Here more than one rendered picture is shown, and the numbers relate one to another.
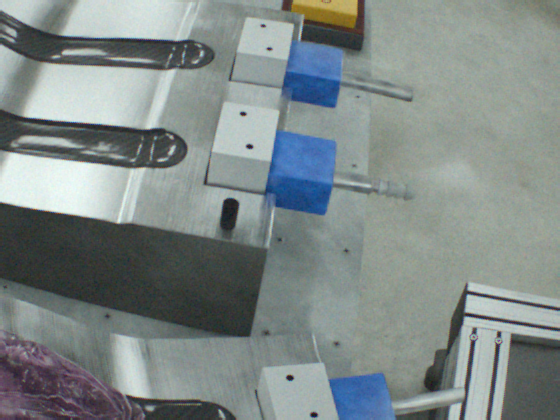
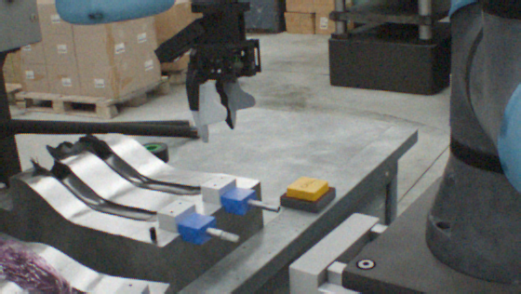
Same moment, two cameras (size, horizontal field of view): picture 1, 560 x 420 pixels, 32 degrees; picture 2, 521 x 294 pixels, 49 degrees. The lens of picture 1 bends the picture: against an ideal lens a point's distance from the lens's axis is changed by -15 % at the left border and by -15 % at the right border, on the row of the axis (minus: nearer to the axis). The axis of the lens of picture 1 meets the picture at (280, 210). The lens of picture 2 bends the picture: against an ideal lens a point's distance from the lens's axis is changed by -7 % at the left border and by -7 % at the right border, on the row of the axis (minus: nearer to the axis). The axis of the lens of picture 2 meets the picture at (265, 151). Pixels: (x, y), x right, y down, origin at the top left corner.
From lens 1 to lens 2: 59 cm
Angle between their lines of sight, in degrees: 39
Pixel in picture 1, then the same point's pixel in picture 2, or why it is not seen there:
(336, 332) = not seen: outside the picture
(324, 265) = (224, 281)
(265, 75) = (212, 197)
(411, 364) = not seen: outside the picture
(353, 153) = (273, 248)
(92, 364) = (69, 274)
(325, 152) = (206, 220)
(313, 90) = (232, 206)
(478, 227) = not seen: outside the picture
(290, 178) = (184, 225)
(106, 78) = (156, 195)
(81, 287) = (113, 270)
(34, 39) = (140, 178)
